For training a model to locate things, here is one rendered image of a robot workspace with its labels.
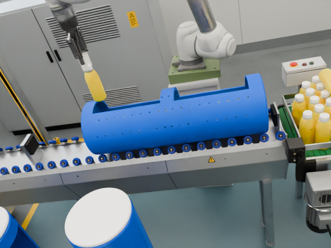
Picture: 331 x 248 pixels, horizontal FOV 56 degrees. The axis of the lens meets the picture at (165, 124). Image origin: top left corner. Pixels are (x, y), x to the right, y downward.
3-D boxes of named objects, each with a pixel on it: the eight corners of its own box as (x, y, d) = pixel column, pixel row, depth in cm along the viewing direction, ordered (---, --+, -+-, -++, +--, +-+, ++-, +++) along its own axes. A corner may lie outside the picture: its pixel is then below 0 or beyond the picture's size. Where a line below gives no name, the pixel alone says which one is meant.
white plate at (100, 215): (144, 197, 125) (144, 199, 126) (95, 180, 140) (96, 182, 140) (100, 257, 108) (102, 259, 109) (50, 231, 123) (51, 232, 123)
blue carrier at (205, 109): (108, 133, 183) (90, 91, 168) (260, 110, 166) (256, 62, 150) (95, 166, 160) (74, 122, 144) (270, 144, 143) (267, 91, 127)
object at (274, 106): (270, 122, 159) (270, 102, 152) (275, 121, 159) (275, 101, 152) (274, 134, 152) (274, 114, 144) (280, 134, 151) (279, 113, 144)
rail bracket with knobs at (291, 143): (283, 152, 145) (283, 136, 139) (300, 150, 144) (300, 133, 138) (289, 167, 137) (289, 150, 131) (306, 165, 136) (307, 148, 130)
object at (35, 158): (40, 153, 186) (27, 134, 177) (46, 152, 185) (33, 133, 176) (33, 165, 178) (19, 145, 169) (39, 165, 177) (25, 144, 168)
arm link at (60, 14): (46, 10, 122) (52, 24, 125) (67, 5, 120) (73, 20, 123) (54, 3, 129) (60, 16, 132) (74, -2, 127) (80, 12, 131)
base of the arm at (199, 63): (174, 61, 213) (172, 53, 210) (206, 57, 209) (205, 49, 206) (171, 72, 199) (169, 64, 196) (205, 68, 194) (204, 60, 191)
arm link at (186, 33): (188, 49, 210) (184, 17, 198) (211, 53, 198) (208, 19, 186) (173, 59, 201) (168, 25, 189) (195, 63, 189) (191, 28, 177)
